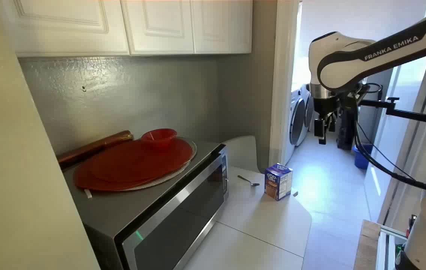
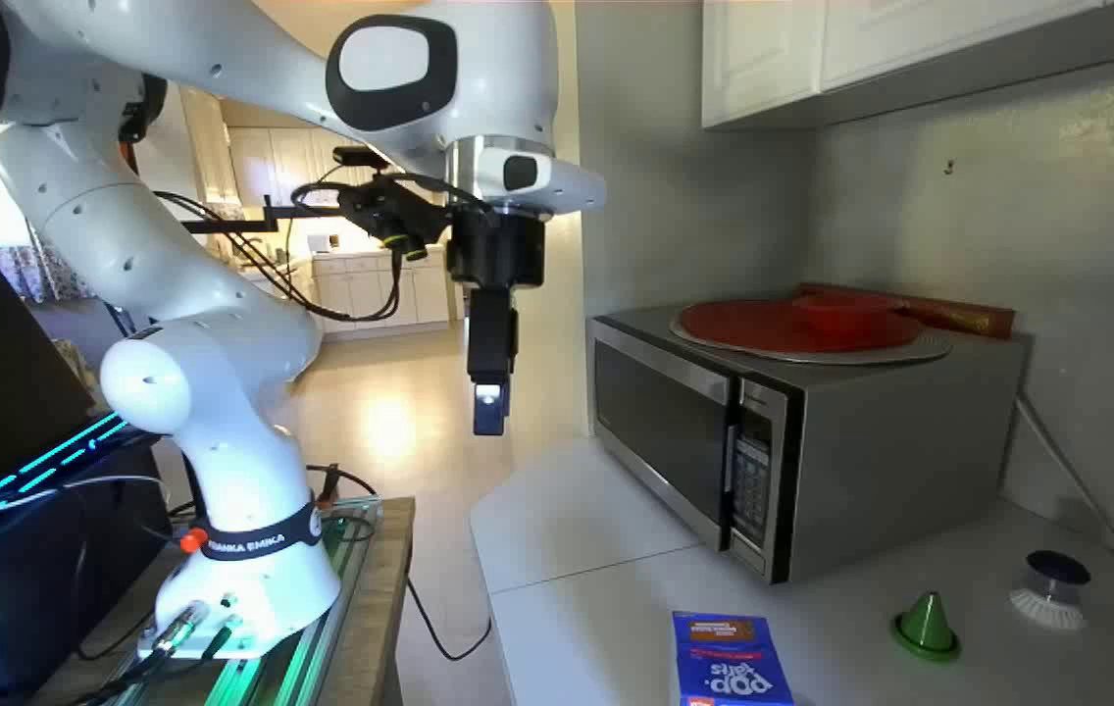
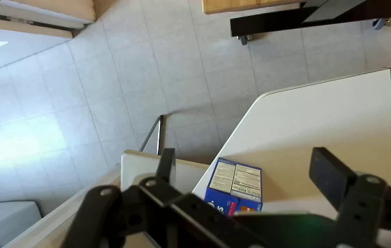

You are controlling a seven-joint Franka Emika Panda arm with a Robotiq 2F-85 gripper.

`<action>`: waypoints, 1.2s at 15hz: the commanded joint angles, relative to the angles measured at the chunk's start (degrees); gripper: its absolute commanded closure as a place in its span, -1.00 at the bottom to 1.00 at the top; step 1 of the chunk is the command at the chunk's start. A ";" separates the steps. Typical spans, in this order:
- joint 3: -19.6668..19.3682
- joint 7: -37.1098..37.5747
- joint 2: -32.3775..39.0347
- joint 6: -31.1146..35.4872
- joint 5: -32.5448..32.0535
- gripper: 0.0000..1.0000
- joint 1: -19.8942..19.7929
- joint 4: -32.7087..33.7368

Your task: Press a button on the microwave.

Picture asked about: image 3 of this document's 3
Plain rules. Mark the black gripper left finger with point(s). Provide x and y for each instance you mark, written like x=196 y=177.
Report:
x=166 y=166

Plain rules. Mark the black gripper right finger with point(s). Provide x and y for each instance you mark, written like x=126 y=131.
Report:
x=331 y=175

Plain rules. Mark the blue snack box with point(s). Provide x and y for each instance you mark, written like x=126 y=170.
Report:
x=234 y=188

